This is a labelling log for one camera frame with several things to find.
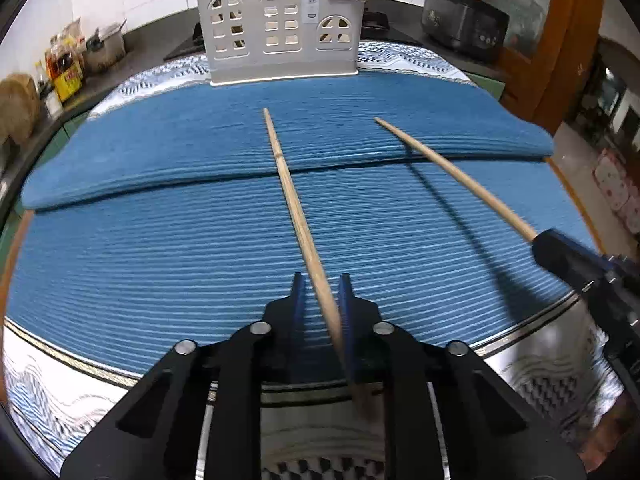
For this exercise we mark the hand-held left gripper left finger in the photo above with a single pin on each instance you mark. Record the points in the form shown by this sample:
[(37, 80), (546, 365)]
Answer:
[(298, 300)]

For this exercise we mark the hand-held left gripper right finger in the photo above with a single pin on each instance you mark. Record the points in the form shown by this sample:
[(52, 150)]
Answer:
[(352, 331)]

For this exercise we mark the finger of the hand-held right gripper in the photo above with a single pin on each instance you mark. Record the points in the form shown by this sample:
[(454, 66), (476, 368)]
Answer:
[(565, 255)]

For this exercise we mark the wooden chopstick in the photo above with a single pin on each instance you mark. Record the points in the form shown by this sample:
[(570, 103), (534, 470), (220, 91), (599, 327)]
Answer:
[(450, 174), (299, 220)]

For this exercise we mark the white plastic utensil holder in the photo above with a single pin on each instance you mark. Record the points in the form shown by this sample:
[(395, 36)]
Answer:
[(260, 60)]

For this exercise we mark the white floral packages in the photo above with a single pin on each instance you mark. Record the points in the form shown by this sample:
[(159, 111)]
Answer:
[(617, 190)]

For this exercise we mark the blue ribbed mat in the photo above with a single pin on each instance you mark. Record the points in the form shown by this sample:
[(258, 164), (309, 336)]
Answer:
[(175, 260)]

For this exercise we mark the wooden glass-door cabinet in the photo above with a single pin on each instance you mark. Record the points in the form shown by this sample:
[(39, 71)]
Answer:
[(550, 35)]

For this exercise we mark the patterned white tablecloth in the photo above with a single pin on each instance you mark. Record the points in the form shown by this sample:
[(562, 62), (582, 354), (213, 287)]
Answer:
[(60, 390)]

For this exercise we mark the black rice cooker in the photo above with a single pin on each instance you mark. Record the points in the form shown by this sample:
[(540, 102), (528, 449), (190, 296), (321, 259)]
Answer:
[(460, 20)]

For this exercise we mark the black gas stove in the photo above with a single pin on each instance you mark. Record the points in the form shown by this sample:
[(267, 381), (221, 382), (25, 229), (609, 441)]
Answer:
[(182, 46)]

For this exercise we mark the green kitchen cabinets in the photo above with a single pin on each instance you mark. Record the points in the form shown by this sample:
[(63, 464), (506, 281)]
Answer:
[(75, 127)]

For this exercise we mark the dark kitchen counter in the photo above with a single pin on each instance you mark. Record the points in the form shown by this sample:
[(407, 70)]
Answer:
[(150, 40)]

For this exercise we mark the white bottle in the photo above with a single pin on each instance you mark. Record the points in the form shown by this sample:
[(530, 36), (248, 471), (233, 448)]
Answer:
[(53, 105)]

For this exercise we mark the metal cooking pot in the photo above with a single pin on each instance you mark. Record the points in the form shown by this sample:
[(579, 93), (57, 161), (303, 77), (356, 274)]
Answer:
[(106, 50)]

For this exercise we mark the yellow box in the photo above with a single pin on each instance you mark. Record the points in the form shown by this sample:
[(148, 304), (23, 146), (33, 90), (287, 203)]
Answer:
[(69, 81)]

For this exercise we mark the round wooden cutting board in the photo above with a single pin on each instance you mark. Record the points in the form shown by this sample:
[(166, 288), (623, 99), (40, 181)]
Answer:
[(17, 110)]

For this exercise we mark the cluster of condiment bottles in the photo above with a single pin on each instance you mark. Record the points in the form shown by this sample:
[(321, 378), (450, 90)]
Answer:
[(62, 45)]

